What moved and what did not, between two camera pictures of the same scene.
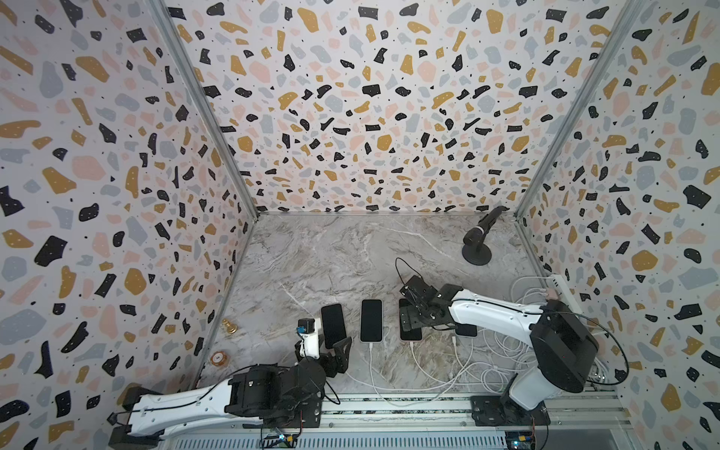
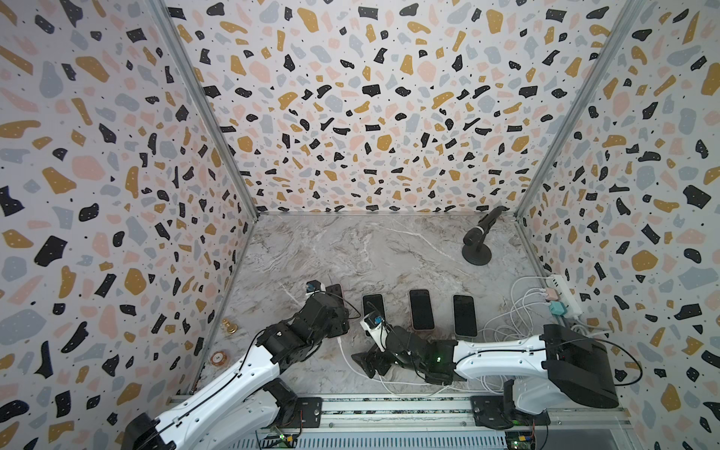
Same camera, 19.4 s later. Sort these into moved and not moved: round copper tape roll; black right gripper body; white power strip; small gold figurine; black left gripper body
Moved: black left gripper body; black right gripper body
Not moved: round copper tape roll; small gold figurine; white power strip
